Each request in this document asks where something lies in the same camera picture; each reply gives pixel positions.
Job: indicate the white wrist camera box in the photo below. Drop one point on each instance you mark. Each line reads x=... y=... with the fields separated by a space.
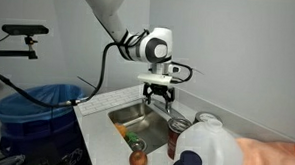
x=154 y=79

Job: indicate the white tile pattern mat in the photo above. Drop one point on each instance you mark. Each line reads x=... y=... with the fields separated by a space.
x=106 y=99

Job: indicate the orange toy carrot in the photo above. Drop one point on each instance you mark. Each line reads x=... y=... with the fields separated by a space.
x=121 y=129

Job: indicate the chrome sink faucet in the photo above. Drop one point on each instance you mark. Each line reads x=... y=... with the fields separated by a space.
x=159 y=108

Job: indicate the blue trash bin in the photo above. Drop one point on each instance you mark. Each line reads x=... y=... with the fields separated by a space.
x=26 y=117

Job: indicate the black stereo camera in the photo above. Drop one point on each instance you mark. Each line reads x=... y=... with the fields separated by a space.
x=25 y=29

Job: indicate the stainless steel sink basin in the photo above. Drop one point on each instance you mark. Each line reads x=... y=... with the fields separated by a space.
x=146 y=120

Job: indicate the dark red metal tumbler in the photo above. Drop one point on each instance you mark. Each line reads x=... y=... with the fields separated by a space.
x=173 y=137

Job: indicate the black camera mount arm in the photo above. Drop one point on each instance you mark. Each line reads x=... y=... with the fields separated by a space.
x=12 y=53

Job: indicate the dark blue bottle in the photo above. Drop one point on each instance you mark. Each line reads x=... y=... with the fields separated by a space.
x=188 y=164

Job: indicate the orange cloth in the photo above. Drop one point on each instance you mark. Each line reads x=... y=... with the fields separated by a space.
x=271 y=158

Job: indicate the translucent plastic milk jug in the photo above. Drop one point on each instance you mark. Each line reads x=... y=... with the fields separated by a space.
x=211 y=148

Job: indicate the red apple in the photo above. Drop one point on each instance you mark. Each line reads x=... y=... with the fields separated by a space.
x=138 y=160

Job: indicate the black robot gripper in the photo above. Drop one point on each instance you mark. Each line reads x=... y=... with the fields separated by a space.
x=159 y=89

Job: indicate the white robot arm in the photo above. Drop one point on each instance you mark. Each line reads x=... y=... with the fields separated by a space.
x=155 y=48

